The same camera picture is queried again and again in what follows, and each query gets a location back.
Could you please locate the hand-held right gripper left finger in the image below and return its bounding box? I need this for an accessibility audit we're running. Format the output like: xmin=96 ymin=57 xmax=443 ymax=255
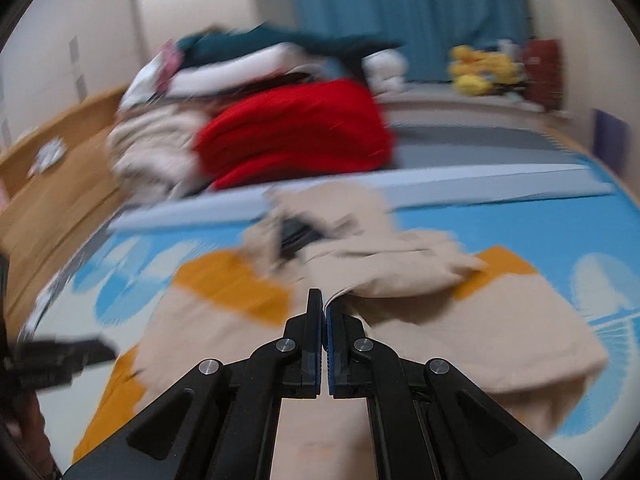
xmin=62 ymin=289 xmax=325 ymax=480

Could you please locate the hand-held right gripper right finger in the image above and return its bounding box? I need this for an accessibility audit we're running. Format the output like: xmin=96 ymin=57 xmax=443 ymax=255
xmin=325 ymin=302 xmax=583 ymax=480

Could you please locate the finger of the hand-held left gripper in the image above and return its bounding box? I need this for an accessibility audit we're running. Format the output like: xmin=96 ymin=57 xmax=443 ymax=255
xmin=5 ymin=337 xmax=119 ymax=392

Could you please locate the beige and orange jacket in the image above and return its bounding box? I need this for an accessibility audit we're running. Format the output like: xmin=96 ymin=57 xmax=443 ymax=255
xmin=72 ymin=180 xmax=610 ymax=480

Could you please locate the person's left hand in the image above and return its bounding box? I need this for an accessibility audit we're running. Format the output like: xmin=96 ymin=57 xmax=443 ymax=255
xmin=10 ymin=392 xmax=52 ymax=462

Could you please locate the wooden bed headboard shelf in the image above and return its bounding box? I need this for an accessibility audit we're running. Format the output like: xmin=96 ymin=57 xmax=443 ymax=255
xmin=0 ymin=84 xmax=132 ymax=333

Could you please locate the white packet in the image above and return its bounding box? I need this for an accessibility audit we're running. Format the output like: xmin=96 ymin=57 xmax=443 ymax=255
xmin=26 ymin=136 xmax=69 ymax=179

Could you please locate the red knit sweater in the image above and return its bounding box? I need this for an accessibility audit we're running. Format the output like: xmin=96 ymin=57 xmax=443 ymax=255
xmin=192 ymin=79 xmax=397 ymax=192

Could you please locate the cream fluffy sweater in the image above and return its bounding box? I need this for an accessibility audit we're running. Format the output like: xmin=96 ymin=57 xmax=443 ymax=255
xmin=106 ymin=109 xmax=212 ymax=202

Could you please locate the grey striped bed sheet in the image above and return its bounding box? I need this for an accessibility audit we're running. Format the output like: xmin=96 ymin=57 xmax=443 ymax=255
xmin=387 ymin=85 xmax=593 ymax=168

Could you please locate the blue printed blanket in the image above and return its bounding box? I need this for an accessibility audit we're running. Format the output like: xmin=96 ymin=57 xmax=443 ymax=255
xmin=20 ymin=160 xmax=640 ymax=443

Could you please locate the white folded garment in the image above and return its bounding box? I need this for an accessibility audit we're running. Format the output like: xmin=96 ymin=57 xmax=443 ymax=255
xmin=169 ymin=42 xmax=323 ymax=97

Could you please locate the pink and white garment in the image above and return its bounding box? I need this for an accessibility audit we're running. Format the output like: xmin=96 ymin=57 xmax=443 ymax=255
xmin=119 ymin=44 xmax=187 ymax=112

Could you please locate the teal garment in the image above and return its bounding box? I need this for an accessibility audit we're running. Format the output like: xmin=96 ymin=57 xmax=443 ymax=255
xmin=176 ymin=21 xmax=407 ymax=70

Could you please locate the yellow plush toy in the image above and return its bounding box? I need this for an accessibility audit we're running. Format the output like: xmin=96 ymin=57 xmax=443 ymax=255
xmin=446 ymin=44 xmax=527 ymax=99

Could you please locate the white wardrobe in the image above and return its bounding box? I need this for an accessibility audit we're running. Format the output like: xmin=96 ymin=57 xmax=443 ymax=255
xmin=0 ymin=0 xmax=263 ymax=153

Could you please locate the dark red bag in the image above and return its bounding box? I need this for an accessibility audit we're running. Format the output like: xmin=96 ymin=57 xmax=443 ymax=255
xmin=521 ymin=38 xmax=564 ymax=112

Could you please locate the blue curtain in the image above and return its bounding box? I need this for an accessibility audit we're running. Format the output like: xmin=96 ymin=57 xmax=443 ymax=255
xmin=289 ymin=0 xmax=532 ymax=84

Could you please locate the purple box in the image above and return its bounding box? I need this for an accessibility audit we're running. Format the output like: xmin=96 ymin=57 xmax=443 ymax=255
xmin=591 ymin=108 xmax=629 ymax=177

